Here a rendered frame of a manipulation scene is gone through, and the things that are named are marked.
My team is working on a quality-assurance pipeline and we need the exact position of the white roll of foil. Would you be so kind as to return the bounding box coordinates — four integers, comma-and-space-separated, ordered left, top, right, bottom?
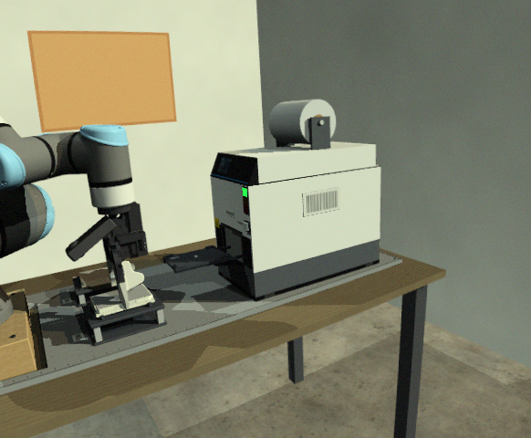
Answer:
268, 99, 336, 145

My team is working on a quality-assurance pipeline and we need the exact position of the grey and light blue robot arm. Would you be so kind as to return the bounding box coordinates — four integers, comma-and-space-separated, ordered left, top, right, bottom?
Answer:
0, 116, 135, 262

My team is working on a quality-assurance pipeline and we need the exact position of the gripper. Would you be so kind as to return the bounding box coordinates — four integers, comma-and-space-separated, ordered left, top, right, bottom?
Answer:
97, 202, 148, 308

